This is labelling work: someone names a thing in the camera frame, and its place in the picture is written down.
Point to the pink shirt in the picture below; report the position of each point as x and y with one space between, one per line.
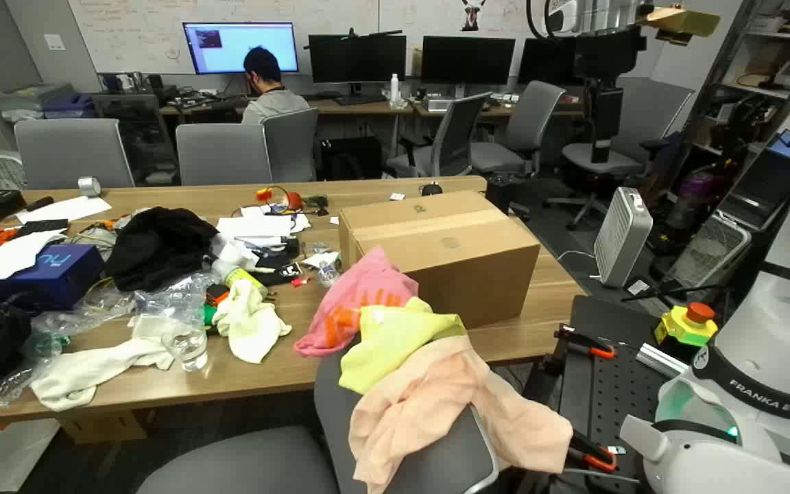
370 279

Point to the yellow shirt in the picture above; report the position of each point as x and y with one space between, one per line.
387 337

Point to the peach shirt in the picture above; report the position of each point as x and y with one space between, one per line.
420 402

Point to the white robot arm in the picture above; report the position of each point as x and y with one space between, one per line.
723 426

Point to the large cardboard box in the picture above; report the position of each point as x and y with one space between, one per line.
458 247

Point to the grey swivel chair background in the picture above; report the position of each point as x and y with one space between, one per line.
520 146

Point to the grey chair near table middle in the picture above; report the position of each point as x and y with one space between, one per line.
221 155

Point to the grey chair table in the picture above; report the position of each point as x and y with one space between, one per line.
221 155
58 152

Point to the grey mesh office chair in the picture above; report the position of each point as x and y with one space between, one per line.
451 456

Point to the blue box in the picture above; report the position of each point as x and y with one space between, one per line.
62 274

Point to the grey chair near table left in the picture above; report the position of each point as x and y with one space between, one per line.
58 152

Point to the orange small toy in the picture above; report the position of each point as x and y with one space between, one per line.
265 196

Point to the seated person grey shirt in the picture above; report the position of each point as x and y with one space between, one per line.
273 100

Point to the dark monitor right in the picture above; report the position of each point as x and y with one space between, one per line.
473 61

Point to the dark monitor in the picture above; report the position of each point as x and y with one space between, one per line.
339 57
473 61

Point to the dark monitor middle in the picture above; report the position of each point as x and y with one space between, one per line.
339 57

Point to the white space heater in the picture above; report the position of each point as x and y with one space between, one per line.
621 237

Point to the black clothing pile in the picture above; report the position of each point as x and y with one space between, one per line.
156 247

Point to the white cloth on table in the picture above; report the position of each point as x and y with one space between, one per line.
70 380

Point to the lit computer monitor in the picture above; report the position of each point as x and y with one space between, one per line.
218 48

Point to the red yellow emergency stop button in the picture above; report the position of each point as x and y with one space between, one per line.
686 323

